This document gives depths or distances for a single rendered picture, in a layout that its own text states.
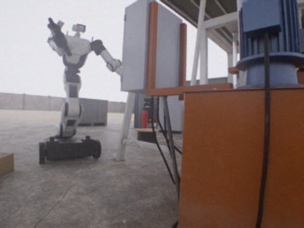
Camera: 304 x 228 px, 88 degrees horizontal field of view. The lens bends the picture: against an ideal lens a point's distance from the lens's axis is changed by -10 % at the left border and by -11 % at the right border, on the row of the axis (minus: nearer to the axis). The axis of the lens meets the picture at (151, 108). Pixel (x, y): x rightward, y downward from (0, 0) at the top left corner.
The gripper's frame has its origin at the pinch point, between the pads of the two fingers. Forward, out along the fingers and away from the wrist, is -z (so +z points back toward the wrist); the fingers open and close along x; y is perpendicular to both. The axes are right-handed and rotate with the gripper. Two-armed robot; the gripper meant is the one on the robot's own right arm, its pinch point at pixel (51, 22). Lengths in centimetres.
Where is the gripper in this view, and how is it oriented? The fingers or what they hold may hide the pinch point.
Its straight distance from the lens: 136.6
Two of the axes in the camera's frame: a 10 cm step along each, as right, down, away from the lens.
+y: -6.7, 6.4, -3.8
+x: 7.4, 5.8, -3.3
